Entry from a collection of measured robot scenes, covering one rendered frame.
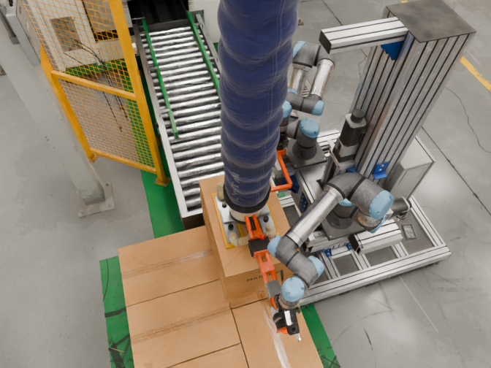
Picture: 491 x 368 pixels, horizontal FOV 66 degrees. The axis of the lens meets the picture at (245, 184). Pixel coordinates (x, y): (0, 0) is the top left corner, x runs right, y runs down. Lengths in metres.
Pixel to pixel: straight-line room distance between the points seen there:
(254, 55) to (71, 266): 2.56
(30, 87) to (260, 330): 1.96
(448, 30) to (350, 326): 2.11
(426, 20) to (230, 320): 1.81
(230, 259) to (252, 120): 0.86
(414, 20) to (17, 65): 2.01
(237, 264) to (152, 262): 0.79
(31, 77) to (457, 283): 3.31
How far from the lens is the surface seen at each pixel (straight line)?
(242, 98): 1.25
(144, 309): 2.46
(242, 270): 1.91
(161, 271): 2.52
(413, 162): 2.27
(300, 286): 1.39
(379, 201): 1.53
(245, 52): 1.12
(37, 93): 2.64
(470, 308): 3.46
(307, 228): 1.49
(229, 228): 1.96
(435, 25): 1.70
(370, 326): 3.10
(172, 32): 4.22
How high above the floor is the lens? 2.84
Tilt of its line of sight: 55 degrees down
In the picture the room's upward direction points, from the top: 3 degrees clockwise
